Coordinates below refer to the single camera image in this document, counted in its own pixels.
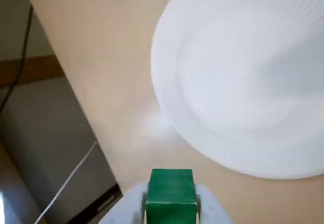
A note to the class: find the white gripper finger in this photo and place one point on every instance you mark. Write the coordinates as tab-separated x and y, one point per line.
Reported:
131	203
210	208

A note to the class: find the green cube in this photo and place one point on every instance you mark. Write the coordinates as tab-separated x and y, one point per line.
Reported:
169	196

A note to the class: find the grey cabinet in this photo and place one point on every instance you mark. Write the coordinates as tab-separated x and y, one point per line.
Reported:
45	137

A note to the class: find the white paper plate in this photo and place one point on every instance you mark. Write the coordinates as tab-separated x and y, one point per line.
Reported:
240	82

